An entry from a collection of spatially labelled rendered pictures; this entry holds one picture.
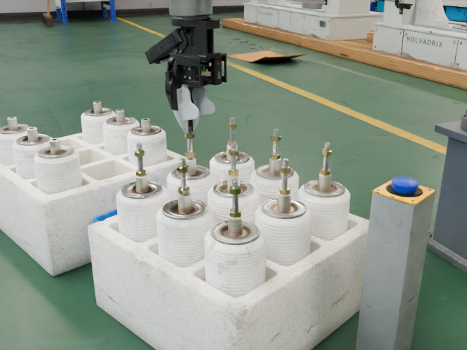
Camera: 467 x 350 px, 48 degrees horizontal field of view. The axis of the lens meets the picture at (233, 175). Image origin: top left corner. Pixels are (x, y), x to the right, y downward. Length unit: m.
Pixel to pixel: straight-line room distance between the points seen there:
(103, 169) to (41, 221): 0.24
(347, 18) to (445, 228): 3.18
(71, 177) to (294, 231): 0.54
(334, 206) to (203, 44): 0.36
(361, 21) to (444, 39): 1.20
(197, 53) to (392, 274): 0.49
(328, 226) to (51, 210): 0.57
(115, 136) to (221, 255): 0.68
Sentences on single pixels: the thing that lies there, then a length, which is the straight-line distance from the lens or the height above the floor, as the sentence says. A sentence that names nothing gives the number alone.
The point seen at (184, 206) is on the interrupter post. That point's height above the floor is 0.26.
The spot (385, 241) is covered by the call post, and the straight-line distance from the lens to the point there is 0.85.
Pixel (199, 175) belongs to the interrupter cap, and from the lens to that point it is 1.02.
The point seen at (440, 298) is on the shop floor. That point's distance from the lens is 1.18.
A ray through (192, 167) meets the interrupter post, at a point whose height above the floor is 0.27.
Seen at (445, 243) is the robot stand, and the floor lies 0.03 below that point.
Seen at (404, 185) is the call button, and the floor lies 0.33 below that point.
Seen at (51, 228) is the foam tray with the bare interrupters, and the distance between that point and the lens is 1.18.
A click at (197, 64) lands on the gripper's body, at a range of 0.92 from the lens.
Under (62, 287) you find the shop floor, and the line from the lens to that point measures 1.19.
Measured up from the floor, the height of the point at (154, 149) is 0.22.
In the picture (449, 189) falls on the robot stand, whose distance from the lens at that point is 1.28.
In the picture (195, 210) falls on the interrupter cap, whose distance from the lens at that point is 0.88.
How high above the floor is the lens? 0.64
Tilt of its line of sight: 22 degrees down
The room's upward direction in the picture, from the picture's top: straight up
